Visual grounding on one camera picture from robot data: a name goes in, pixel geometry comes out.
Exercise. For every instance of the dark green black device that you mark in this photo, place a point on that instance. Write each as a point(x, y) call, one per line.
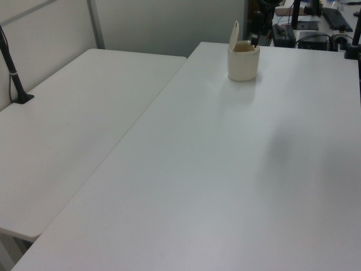
point(282, 35)

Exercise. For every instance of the black computer keyboard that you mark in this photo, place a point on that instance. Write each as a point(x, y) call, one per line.
point(336, 18)

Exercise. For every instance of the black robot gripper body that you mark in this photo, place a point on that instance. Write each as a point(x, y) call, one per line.
point(256, 22)

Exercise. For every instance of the white side table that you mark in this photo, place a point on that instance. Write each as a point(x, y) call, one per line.
point(70, 135)

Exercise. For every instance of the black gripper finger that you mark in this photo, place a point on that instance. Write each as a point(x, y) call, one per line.
point(253, 40)
point(256, 39)

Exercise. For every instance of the cream ceramic cup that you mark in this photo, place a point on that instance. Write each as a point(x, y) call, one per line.
point(243, 62)

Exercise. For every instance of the black camera pole with base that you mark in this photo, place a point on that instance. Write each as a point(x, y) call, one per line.
point(12, 70)

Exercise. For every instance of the black clamp camera stand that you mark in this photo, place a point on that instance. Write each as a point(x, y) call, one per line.
point(354, 42)

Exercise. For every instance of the brown cardboard box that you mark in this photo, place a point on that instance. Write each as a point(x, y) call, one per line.
point(287, 11)

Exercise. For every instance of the black electronics box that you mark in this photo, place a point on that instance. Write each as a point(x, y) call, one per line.
point(313, 41)

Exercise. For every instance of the black monitor stand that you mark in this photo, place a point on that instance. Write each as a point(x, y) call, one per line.
point(296, 14)

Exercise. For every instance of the grey metal partition post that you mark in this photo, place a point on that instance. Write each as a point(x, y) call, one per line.
point(96, 24)

